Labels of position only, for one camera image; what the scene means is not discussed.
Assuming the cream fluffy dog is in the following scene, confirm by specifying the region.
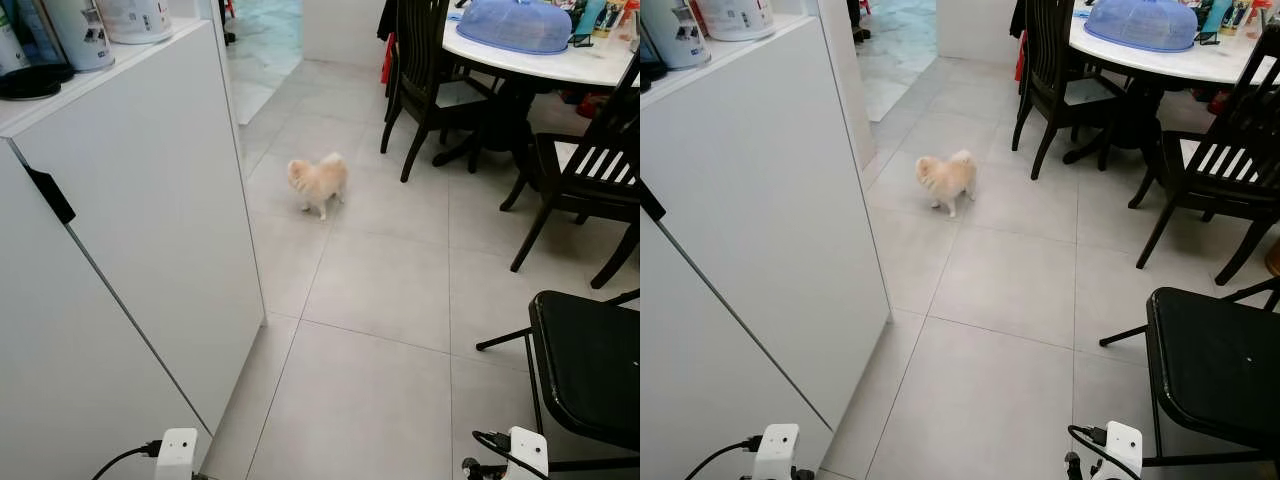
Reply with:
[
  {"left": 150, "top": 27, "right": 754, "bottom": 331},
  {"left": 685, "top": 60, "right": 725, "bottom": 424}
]
[
  {"left": 914, "top": 150, "right": 978, "bottom": 219},
  {"left": 287, "top": 152, "right": 349, "bottom": 221}
]

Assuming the wide white round container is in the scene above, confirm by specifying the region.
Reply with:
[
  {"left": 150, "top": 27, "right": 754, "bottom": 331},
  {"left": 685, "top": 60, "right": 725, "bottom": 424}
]
[
  {"left": 95, "top": 0, "right": 176, "bottom": 46},
  {"left": 693, "top": 0, "right": 777, "bottom": 43}
]

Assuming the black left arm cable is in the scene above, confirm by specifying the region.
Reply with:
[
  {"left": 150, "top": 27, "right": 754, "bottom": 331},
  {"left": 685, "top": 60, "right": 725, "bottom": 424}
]
[
  {"left": 685, "top": 436, "right": 763, "bottom": 480},
  {"left": 92, "top": 440, "right": 164, "bottom": 480}
]

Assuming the tall white canister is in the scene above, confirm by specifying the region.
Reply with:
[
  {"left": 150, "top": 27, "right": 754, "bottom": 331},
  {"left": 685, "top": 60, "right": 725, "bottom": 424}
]
[
  {"left": 40, "top": 0, "right": 116, "bottom": 73},
  {"left": 665, "top": 0, "right": 713, "bottom": 71}
]

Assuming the white round dining table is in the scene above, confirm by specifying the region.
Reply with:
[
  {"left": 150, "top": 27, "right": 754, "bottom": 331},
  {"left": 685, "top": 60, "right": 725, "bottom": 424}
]
[
  {"left": 432, "top": 5, "right": 641, "bottom": 173},
  {"left": 1062, "top": 5, "right": 1280, "bottom": 166}
]

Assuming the dark wooden dining chair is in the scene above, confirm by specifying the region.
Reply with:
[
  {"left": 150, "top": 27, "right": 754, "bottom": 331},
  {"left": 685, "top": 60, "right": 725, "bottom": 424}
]
[
  {"left": 1128, "top": 30, "right": 1280, "bottom": 287},
  {"left": 1010, "top": 0, "right": 1131, "bottom": 182},
  {"left": 498, "top": 60, "right": 641, "bottom": 291},
  {"left": 378, "top": 0, "right": 501, "bottom": 184}
]

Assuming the black folding chair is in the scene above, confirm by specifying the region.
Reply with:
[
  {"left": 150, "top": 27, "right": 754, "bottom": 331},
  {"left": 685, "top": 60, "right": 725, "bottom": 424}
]
[
  {"left": 1098, "top": 278, "right": 1280, "bottom": 471},
  {"left": 475, "top": 288, "right": 641, "bottom": 473}
]

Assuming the white cabinet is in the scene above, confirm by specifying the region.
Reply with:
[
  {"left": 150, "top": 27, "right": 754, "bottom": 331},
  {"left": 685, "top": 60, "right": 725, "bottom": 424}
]
[
  {"left": 0, "top": 15, "right": 266, "bottom": 480},
  {"left": 640, "top": 12, "right": 891, "bottom": 480}
]

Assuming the dark glass jar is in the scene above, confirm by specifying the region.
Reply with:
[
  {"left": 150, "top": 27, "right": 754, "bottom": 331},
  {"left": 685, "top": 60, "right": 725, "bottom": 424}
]
[{"left": 0, "top": 0, "right": 63, "bottom": 76}]

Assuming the blue mesh food cover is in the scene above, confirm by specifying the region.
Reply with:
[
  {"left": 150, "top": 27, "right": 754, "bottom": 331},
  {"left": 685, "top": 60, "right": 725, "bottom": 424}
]
[
  {"left": 1083, "top": 0, "right": 1199, "bottom": 53},
  {"left": 455, "top": 0, "right": 574, "bottom": 56}
]

